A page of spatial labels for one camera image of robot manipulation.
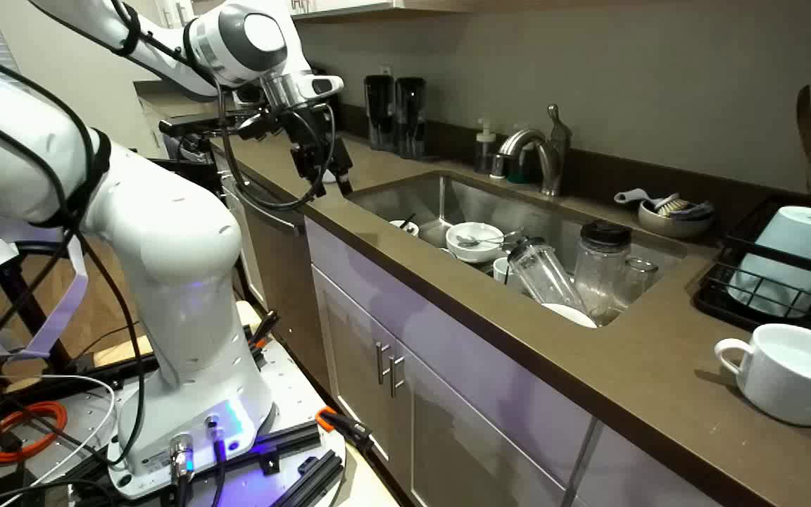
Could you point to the stainless dishwasher front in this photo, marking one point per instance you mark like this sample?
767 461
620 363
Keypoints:
284 282

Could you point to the lower cabinet door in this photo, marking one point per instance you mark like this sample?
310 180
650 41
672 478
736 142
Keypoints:
479 452
346 375
641 473

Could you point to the white dish brush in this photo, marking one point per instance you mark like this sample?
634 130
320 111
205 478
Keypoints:
631 197

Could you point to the ceramic sponge dish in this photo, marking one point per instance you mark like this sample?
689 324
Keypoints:
674 217

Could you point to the white bowl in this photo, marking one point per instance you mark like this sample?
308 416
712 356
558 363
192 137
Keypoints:
477 244

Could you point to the small white cup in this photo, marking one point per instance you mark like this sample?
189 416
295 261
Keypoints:
502 270

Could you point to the large white mug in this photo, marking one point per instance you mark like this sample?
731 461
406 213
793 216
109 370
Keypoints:
791 383

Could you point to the tall clear container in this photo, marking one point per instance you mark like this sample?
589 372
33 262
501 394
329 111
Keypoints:
548 278

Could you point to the black canister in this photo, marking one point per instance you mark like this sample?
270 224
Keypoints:
379 113
409 117

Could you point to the stainless steel sink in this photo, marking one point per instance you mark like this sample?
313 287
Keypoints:
479 200

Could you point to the black aluminium rail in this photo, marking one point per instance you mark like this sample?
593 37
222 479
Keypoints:
265 445
310 479

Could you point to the light blue cup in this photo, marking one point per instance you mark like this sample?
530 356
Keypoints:
791 244

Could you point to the speckled robot mounting table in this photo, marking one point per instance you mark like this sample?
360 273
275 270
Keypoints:
295 383

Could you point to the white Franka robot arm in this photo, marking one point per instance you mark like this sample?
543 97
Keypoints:
170 255

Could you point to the curved metal faucet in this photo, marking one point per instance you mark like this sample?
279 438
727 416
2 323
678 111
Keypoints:
555 149

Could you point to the clear wine glass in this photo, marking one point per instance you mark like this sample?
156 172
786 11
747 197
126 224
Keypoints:
644 279

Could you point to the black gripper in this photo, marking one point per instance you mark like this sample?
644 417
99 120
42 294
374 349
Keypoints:
317 142

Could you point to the clear soap dispenser white pump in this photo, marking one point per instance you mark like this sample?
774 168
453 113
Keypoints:
486 149

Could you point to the black clamp orange grip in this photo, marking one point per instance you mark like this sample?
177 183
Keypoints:
346 430
265 332

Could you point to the sink front cabinet panel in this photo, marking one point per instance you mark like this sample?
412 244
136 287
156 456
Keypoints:
443 348

